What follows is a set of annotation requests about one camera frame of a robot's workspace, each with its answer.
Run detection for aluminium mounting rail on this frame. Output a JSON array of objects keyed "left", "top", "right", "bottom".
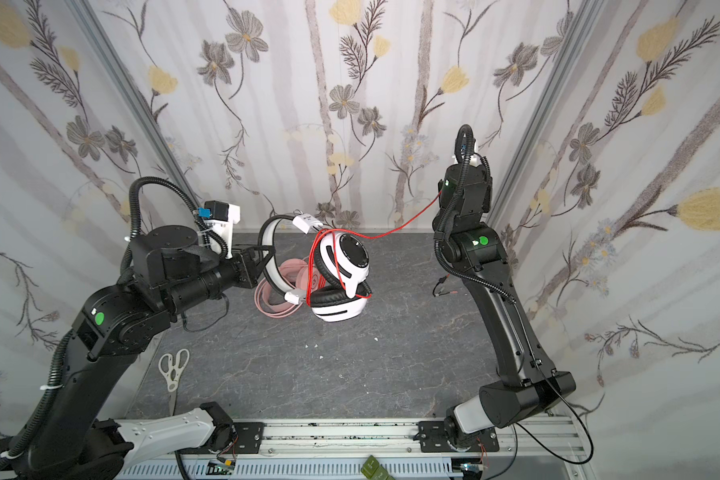
[{"left": 117, "top": 414, "right": 594, "bottom": 479}]

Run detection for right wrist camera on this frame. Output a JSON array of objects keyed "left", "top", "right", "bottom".
[{"left": 454, "top": 133, "right": 475, "bottom": 164}]

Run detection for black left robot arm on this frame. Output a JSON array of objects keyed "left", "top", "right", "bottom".
[{"left": 0, "top": 176, "right": 273, "bottom": 479}]

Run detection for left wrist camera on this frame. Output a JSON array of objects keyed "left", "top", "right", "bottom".
[{"left": 196, "top": 200, "right": 241, "bottom": 259}]

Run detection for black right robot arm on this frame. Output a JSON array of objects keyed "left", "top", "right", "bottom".
[{"left": 432, "top": 124, "right": 576, "bottom": 448}]

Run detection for green circuit board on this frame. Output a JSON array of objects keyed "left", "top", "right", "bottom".
[{"left": 361, "top": 456, "right": 394, "bottom": 480}]

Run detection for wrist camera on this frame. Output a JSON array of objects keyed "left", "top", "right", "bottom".
[
  {"left": 454, "top": 133, "right": 475, "bottom": 164},
  {"left": 196, "top": 200, "right": 241, "bottom": 259}
]

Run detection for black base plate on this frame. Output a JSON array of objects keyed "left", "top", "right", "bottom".
[
  {"left": 231, "top": 421, "right": 265, "bottom": 455},
  {"left": 413, "top": 418, "right": 500, "bottom": 453}
]

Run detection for pink headset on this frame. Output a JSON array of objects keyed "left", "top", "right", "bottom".
[{"left": 254, "top": 258, "right": 327, "bottom": 319}]

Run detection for white black headset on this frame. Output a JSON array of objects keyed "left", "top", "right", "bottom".
[{"left": 258, "top": 213, "right": 372, "bottom": 323}]

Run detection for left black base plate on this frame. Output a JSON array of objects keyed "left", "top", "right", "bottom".
[{"left": 231, "top": 421, "right": 265, "bottom": 455}]

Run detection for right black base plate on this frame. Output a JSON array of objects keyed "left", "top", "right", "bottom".
[{"left": 413, "top": 418, "right": 500, "bottom": 453}]

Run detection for red headset cable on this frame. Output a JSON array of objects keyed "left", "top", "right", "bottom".
[{"left": 305, "top": 193, "right": 444, "bottom": 310}]

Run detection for white scissors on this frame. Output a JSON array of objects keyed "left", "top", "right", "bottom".
[{"left": 158, "top": 348, "right": 191, "bottom": 415}]

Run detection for pink headset cable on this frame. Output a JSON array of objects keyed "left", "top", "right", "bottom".
[{"left": 253, "top": 266, "right": 313, "bottom": 319}]

